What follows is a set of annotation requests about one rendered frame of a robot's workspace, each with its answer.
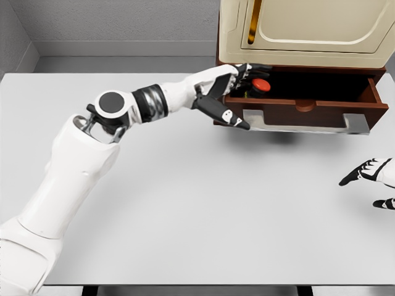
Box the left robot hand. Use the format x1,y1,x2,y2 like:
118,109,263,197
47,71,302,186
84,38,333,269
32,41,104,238
183,62,273,131

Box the brown drawer with grey handle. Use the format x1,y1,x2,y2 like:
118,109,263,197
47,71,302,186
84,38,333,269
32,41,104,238
213,65,389,136

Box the brown cabinet with cream door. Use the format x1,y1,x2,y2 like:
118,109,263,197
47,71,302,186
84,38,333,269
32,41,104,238
216,0,395,74

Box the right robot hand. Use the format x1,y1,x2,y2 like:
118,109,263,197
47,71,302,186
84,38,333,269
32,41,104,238
338,157,395,211

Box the red button switch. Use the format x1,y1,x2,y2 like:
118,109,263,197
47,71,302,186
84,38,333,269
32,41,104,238
244,78,272,99

